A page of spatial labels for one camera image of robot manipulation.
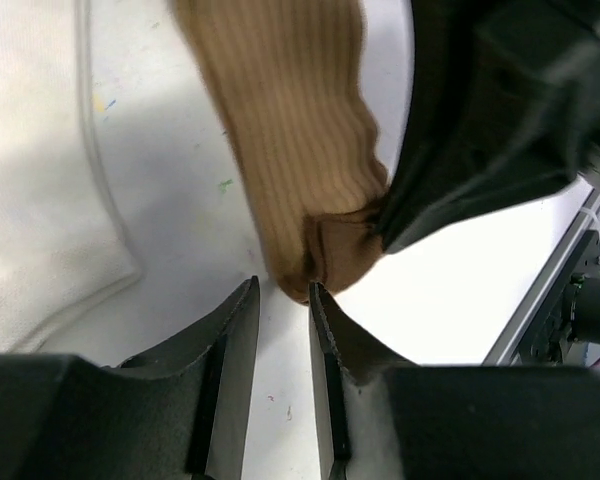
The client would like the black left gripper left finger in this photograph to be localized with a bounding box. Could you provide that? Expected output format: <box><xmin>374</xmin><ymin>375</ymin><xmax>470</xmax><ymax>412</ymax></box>
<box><xmin>0</xmin><ymin>278</ymin><xmax>260</xmax><ymax>479</ymax></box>

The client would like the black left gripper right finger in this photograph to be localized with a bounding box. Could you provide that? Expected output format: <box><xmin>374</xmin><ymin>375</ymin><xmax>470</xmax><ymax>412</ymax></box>
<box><xmin>309</xmin><ymin>283</ymin><xmax>600</xmax><ymax>479</ymax></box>

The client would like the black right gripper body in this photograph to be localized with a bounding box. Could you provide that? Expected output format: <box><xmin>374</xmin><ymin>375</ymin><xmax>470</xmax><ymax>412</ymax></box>
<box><xmin>472</xmin><ymin>1</ymin><xmax>600</xmax><ymax>175</ymax></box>

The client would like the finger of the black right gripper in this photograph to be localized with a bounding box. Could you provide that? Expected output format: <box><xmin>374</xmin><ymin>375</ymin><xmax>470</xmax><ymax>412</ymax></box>
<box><xmin>379</xmin><ymin>1</ymin><xmax>600</xmax><ymax>254</ymax></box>

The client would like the tan ribbed sock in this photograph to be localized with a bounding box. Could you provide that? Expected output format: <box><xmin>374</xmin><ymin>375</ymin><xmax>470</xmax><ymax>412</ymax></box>
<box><xmin>175</xmin><ymin>1</ymin><xmax>388</xmax><ymax>303</ymax></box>

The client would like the white sock with black stripes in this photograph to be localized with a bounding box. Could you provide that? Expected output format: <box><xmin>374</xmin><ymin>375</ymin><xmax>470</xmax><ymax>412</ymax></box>
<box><xmin>0</xmin><ymin>1</ymin><xmax>140</xmax><ymax>353</ymax></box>

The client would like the aluminium frame rail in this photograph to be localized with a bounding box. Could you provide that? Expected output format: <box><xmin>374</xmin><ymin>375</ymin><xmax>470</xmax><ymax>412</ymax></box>
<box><xmin>483</xmin><ymin>189</ymin><xmax>600</xmax><ymax>366</ymax></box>

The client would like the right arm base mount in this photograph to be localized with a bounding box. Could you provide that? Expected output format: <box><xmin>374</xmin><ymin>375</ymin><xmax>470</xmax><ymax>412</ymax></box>
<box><xmin>517</xmin><ymin>230</ymin><xmax>600</xmax><ymax>366</ymax></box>

